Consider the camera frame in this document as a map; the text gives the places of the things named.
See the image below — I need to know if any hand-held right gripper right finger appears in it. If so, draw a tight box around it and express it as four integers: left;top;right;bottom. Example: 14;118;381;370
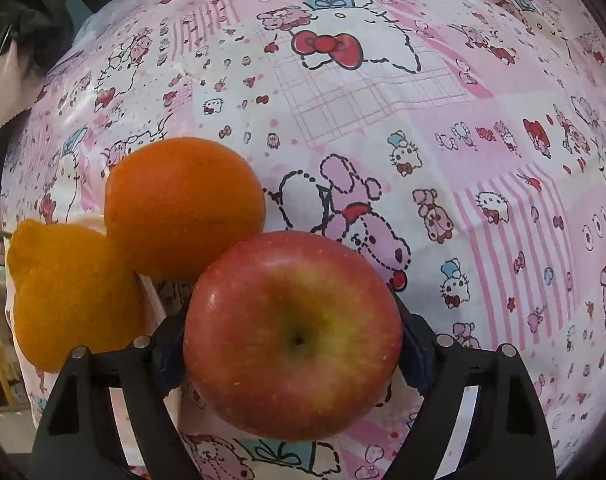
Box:
383;295;558;480

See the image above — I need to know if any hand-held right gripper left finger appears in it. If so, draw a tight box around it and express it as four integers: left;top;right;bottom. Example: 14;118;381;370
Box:
28;305;201;480

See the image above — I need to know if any white plate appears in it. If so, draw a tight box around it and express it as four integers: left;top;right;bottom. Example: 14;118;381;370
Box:
75;212;188;331

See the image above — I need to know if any red apple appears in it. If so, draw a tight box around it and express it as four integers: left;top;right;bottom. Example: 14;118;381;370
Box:
183;231;404;443

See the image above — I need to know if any bumpy orange with knob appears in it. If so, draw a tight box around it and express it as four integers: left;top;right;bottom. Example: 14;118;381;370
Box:
6;218;146;373

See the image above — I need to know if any round orange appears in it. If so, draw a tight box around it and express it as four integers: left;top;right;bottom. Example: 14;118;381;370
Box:
104;136;267;283

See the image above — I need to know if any pink printed tablecloth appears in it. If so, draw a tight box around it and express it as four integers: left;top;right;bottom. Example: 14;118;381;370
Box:
0;0;606;480

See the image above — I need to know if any beige cloth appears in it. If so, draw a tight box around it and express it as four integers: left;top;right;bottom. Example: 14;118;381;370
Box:
0;40;51;138

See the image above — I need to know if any dark cloth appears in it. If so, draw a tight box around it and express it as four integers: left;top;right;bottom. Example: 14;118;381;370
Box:
0;0;134;73

